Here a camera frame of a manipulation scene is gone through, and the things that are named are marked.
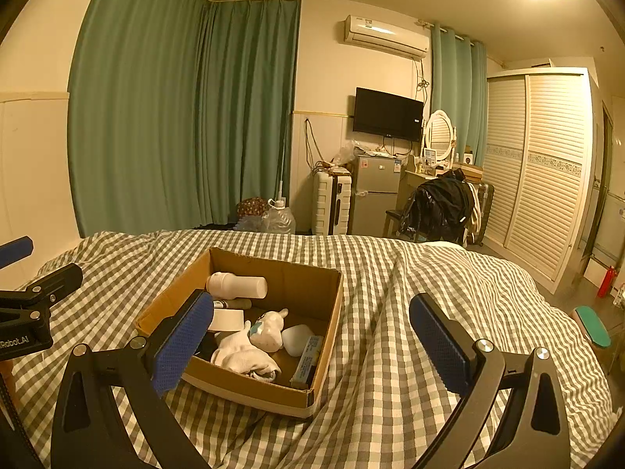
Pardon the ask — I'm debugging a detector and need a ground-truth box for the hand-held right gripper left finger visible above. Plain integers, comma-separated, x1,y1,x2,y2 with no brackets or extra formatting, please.
50,289,216,469

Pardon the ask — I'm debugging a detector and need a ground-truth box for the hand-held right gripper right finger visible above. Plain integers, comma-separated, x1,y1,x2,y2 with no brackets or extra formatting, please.
409,293,572,469

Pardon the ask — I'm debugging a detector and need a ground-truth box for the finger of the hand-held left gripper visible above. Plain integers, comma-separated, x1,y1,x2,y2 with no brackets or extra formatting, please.
0,236,34,269
0,263,84,310

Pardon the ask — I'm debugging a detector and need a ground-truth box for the white roll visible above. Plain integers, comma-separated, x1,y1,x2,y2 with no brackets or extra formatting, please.
210,308,246,333

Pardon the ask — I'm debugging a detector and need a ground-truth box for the white sock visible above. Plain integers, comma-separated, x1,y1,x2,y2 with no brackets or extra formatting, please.
211,329,282,382

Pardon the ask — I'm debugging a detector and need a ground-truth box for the white plastic bottle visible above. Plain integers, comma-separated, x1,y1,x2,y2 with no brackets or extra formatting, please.
206,272,268,300

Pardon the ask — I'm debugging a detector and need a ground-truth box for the blue and white plush toy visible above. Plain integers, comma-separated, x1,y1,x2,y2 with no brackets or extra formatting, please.
248,309,290,353

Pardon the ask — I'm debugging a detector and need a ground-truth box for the white soap case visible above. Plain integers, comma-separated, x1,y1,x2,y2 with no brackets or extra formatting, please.
282,324,313,356

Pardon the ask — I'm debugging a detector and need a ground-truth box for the blue paper box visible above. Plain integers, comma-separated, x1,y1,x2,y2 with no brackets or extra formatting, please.
291,335,324,388

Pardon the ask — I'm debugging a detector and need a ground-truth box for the cardboard box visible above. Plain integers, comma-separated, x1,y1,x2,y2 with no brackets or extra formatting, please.
135,247,343,418

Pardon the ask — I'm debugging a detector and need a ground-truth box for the green checked blanket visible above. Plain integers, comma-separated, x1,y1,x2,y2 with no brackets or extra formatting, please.
10,229,613,469

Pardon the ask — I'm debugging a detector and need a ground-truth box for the dark chair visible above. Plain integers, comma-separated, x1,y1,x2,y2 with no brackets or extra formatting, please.
384,208,416,240

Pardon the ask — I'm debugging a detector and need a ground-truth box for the grey suitcase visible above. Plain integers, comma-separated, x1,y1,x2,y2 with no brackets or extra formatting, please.
470,182,495,247

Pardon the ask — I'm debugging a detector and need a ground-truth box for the black jacket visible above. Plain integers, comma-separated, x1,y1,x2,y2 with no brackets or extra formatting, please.
398,170,482,245

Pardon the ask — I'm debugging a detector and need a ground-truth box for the patterned bag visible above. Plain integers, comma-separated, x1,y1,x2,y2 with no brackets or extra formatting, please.
237,197,269,218

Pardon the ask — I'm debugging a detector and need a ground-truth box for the clear water jug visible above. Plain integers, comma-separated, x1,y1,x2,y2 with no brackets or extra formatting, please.
264,199,297,234

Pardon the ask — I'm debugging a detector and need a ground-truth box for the small grey fridge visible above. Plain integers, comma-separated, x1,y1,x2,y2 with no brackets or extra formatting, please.
350,154,402,236

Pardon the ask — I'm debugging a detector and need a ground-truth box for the dressing table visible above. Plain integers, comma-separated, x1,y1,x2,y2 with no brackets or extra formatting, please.
401,156,443,211

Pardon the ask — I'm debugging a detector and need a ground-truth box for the red fire extinguisher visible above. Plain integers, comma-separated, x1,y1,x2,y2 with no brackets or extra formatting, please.
596,265,615,299

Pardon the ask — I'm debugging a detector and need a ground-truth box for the white suitcase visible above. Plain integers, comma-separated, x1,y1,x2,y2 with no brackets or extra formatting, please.
311,171,353,235

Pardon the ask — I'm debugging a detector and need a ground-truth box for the wide green curtain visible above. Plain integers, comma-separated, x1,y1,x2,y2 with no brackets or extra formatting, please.
67,0,211,238

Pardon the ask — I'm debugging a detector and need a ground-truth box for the white louvred wardrobe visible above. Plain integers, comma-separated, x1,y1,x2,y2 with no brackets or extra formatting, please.
481,67,601,294

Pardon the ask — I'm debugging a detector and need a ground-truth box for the clear plastic bag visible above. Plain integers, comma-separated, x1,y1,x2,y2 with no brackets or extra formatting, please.
332,139,364,167

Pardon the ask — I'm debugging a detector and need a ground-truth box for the white oval mirror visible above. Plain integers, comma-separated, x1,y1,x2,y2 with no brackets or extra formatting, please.
423,110,457,167

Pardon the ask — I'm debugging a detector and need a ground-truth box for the green corner curtain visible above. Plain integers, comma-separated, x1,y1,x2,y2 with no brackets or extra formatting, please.
195,0,301,229

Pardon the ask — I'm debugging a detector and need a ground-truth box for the narrow green curtain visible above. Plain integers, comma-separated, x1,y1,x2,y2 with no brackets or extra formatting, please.
430,23,488,167

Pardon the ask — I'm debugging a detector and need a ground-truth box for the white air conditioner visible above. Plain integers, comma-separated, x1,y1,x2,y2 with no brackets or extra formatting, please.
342,14,429,59

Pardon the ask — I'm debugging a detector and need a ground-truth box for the wall cable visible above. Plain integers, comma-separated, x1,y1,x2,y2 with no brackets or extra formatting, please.
304,117,325,169

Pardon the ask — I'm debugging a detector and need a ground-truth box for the black wall television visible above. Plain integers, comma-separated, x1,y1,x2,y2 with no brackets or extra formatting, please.
352,87,425,141

